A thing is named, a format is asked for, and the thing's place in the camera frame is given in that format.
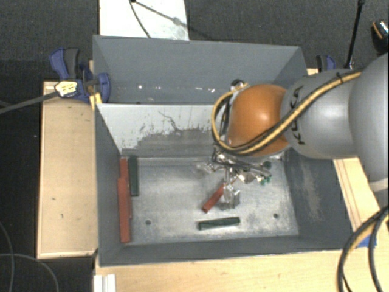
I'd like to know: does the dark green flat block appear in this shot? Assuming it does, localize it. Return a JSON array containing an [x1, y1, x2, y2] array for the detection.
[[128, 155, 140, 197], [198, 217, 241, 231]]

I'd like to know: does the red-brown block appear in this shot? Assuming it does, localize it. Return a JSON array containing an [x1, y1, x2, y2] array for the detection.
[[117, 176, 133, 244], [201, 184, 227, 214]]

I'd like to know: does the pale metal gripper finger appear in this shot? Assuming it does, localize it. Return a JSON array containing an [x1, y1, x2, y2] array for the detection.
[[222, 179, 234, 206], [230, 189, 242, 210]]

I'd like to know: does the grey metal bin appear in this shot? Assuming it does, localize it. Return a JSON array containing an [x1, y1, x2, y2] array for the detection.
[[92, 34, 356, 266]]

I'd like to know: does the pale wood board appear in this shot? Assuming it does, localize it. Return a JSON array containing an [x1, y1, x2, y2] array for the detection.
[[36, 78, 100, 260]]

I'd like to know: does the black cylinder on white bracket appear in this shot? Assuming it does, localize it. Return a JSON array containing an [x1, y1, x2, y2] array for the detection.
[[229, 78, 251, 96]]

